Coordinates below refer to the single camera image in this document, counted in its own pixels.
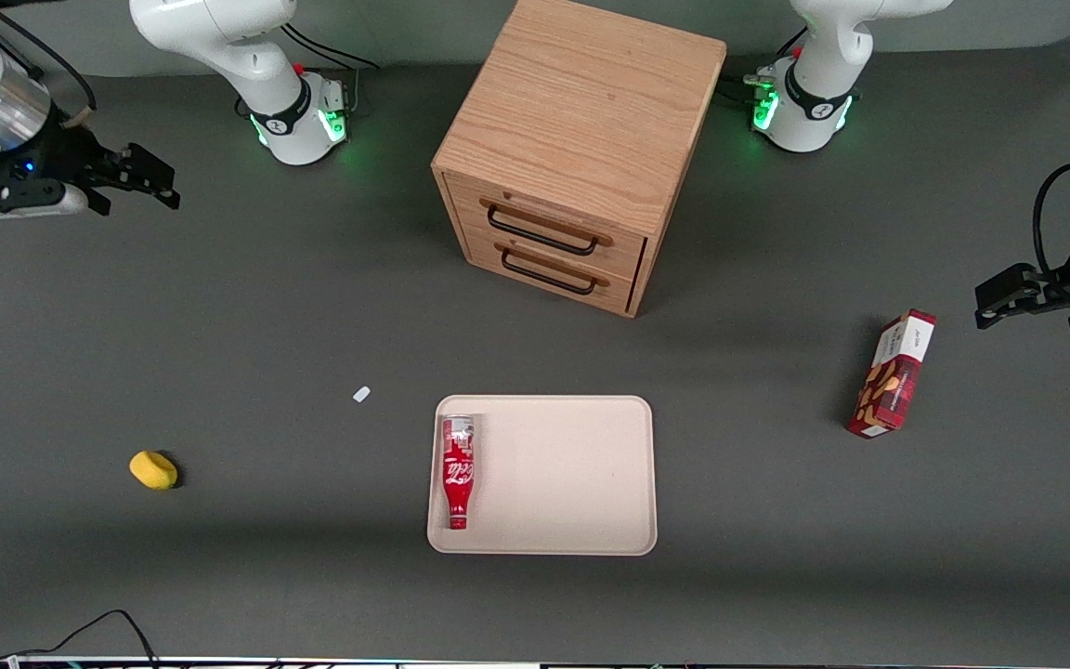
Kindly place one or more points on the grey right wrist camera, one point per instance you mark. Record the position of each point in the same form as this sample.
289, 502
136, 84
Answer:
15, 203

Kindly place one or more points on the red coke bottle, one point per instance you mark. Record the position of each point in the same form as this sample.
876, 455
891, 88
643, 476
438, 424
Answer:
458, 469

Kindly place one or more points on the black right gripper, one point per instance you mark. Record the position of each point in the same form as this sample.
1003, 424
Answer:
68, 151

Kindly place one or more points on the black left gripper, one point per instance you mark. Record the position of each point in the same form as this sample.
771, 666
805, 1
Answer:
1058, 281

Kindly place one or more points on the red plaid cookie box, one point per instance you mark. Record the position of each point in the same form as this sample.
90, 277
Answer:
893, 381

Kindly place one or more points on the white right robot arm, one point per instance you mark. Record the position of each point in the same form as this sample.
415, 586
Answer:
219, 37

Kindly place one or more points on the yellow sponge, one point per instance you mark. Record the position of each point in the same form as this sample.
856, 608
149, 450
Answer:
153, 470

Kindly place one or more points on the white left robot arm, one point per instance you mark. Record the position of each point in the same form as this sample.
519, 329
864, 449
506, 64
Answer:
814, 111

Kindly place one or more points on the beige plastic tray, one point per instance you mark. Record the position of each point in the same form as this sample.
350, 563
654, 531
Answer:
563, 476

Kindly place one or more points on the wooden two-drawer cabinet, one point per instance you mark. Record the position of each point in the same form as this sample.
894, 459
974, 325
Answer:
581, 121

